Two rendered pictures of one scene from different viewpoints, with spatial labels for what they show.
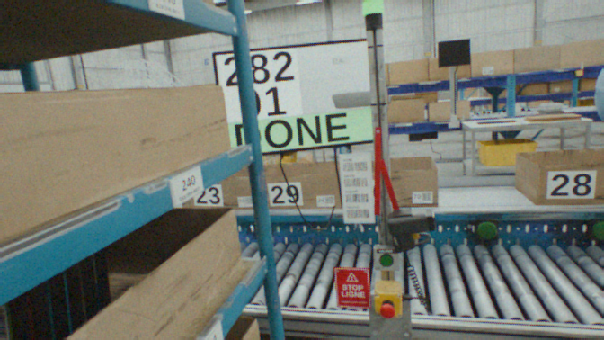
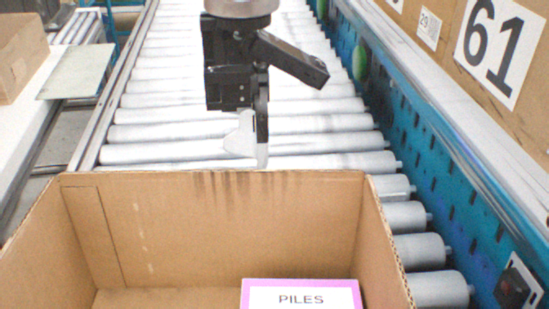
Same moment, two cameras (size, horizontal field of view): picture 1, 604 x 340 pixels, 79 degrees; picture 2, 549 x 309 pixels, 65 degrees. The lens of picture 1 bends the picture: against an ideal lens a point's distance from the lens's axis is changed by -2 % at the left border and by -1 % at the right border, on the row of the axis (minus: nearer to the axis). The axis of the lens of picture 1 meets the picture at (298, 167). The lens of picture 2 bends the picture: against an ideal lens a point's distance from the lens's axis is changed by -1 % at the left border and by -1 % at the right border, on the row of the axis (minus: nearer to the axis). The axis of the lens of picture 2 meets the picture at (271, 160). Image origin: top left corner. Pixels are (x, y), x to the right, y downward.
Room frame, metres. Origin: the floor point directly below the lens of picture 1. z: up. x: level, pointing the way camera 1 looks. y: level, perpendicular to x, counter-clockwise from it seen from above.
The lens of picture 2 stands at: (0.68, -2.18, 1.16)
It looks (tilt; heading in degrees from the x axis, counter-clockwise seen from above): 35 degrees down; 69
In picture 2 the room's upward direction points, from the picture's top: straight up
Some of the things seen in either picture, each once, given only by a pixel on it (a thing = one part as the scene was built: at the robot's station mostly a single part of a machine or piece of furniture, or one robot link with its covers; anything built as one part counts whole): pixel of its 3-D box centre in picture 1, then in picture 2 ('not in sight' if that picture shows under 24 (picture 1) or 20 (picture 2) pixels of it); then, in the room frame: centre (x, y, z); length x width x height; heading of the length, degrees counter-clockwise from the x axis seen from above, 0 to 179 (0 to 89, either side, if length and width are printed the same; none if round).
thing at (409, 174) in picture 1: (391, 182); not in sight; (1.67, -0.42, 0.97); 0.39 x 0.29 x 0.17; 74
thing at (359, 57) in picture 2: not in sight; (358, 63); (1.14, -1.47, 0.81); 0.07 x 0.01 x 0.07; 74
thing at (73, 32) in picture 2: not in sight; (74, 29); (0.61, -0.81, 0.74); 0.28 x 0.02 x 0.02; 77
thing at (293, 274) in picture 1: (294, 273); not in sight; (1.33, 0.06, 0.72); 0.52 x 0.05 x 0.05; 164
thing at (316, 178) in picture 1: (306, 184); not in sight; (1.78, -0.03, 0.96); 0.39 x 0.29 x 0.17; 74
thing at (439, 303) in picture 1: (434, 278); not in sight; (1.19, -0.44, 0.72); 0.52 x 0.05 x 0.05; 164
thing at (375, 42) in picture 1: (384, 200); not in sight; (0.97, -0.22, 1.11); 0.12 x 0.05 x 0.88; 74
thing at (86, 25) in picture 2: not in sight; (84, 29); (0.63, -0.82, 0.74); 0.28 x 0.02 x 0.02; 77
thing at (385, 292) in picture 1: (402, 299); not in sight; (0.90, -0.24, 0.84); 0.15 x 0.09 x 0.07; 74
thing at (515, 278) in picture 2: not in sight; (509, 293); (1.00, -2.01, 0.81); 0.05 x 0.02 x 0.07; 74
